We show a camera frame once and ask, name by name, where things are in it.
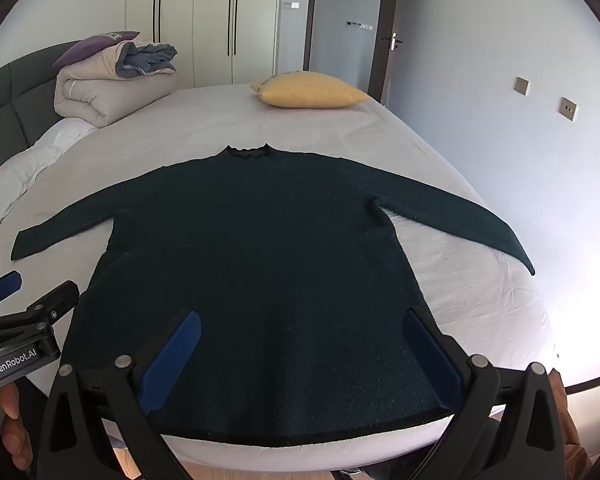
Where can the purple pillow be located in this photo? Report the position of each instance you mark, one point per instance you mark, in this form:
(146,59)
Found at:
(90,45)

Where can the white quilt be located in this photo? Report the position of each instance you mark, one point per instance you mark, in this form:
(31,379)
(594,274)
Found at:
(25,170)

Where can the dark grey padded headboard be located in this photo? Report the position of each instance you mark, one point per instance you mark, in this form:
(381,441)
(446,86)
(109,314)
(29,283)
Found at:
(10,95)

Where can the person's left hand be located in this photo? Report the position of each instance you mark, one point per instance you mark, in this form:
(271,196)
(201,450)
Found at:
(10,420)

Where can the yellow pillow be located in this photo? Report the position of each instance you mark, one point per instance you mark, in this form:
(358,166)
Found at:
(305,91)

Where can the folded beige duvet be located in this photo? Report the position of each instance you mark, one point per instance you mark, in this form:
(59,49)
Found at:
(95,95)

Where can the dark brown door frame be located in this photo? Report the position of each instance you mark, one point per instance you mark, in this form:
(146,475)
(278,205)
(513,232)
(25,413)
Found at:
(311,15)

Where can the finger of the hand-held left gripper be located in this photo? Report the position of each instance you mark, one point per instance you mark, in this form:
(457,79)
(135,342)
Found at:
(55,302)
(2,287)

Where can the beige wall socket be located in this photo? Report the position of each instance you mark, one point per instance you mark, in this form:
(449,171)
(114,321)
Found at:
(568,109)
(522,85)

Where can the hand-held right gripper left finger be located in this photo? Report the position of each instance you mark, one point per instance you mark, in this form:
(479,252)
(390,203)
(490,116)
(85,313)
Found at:
(172,355)

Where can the grey-blue cloth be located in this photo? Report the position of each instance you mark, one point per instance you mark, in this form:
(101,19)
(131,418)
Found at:
(145,57)

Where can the dark green sweater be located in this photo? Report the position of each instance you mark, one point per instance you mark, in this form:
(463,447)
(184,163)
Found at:
(260,240)

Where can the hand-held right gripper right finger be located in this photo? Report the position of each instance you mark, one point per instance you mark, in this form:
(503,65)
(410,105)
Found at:
(430,355)

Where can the cream wardrobe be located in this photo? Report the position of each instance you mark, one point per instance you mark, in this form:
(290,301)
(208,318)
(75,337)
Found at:
(205,20)

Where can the bed with white sheet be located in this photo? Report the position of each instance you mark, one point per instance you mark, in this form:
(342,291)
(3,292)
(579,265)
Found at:
(330,125)

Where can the row of hallway switches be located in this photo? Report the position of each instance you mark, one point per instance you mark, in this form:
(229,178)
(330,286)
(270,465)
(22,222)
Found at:
(360,25)

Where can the dark brown door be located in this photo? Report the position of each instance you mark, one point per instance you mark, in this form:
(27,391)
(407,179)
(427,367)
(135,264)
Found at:
(385,0)

